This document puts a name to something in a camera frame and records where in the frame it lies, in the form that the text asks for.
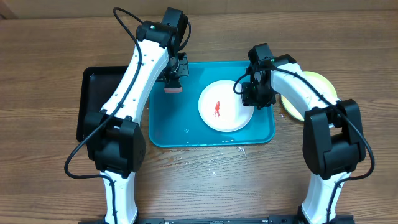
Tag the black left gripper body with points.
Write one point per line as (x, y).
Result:
(178, 70)

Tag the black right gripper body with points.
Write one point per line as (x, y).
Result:
(260, 96)

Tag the white plate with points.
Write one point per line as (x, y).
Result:
(222, 109)

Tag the yellow plate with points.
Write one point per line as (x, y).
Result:
(320, 81)

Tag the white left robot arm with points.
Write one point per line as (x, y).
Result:
(112, 133)

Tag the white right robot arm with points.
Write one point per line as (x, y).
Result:
(333, 140)

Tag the teal plastic tray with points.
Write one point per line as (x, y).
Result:
(174, 119)

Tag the black water tray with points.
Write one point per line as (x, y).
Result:
(98, 85)

